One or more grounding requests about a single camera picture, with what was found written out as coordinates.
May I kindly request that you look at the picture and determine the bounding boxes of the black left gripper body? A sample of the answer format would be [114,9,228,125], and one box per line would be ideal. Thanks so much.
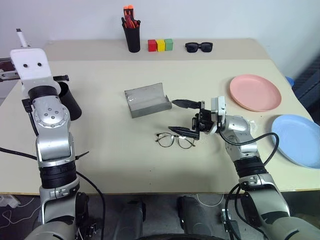
[0,57,21,80]

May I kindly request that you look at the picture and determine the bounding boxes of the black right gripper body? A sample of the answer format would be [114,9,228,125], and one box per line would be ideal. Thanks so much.
[191,100,214,135]

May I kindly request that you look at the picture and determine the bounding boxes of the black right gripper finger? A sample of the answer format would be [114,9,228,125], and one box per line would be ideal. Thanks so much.
[170,99,202,110]
[167,125,201,141]

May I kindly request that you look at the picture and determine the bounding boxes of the grey open glasses case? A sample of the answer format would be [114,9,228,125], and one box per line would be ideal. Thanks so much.
[124,82,173,119]

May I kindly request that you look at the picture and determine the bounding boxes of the black tool holder cup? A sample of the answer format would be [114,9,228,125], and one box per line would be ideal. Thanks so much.
[121,18,142,54]

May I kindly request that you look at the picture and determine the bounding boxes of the thin-framed clear eyeglasses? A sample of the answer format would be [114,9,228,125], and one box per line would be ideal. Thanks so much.
[155,132,196,150]

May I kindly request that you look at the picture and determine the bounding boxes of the black sunglasses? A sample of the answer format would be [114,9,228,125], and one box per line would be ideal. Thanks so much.
[184,41,214,54]

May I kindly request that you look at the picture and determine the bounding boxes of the pink plate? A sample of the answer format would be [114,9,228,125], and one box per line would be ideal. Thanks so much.
[229,73,283,113]

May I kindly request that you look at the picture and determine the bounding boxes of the red block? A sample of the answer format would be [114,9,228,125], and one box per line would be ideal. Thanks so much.
[147,39,158,53]

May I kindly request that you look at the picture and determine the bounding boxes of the orange-tipped tool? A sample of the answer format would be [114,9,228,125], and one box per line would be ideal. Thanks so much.
[122,4,134,20]

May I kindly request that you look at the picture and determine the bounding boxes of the blue tub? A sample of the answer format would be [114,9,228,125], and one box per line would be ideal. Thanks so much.
[285,75,298,88]

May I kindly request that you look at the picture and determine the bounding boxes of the blue plate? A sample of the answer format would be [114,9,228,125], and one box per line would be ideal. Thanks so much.
[271,114,320,170]

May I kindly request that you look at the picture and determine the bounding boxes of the dark bag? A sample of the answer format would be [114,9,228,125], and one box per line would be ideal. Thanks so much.
[291,59,320,121]

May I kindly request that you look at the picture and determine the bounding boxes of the white power strip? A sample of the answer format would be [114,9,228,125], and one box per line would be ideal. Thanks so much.
[0,194,21,208]

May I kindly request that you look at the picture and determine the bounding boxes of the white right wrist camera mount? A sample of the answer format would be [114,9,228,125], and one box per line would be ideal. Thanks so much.
[210,95,228,129]

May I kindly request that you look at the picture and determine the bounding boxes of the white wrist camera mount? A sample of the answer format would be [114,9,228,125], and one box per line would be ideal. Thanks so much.
[9,47,62,95]
[210,95,228,129]

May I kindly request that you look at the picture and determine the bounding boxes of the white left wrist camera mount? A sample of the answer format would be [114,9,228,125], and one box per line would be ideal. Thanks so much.
[9,47,62,95]

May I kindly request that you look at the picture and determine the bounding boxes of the black cable tie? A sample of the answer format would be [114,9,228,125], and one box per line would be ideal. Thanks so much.
[0,146,39,161]
[74,150,90,161]

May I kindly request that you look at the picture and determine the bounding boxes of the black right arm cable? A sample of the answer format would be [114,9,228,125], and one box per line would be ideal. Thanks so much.
[219,130,280,168]

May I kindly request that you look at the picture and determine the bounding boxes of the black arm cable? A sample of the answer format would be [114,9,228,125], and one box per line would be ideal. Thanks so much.
[74,170,107,240]
[219,130,280,168]

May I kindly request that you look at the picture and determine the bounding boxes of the white floor cable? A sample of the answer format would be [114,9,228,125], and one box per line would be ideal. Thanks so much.
[195,191,226,208]

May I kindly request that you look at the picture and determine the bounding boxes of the red-handled pliers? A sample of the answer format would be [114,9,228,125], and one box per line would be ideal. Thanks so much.
[124,14,141,29]

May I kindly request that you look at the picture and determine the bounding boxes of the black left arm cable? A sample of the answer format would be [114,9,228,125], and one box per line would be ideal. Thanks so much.
[74,170,107,240]

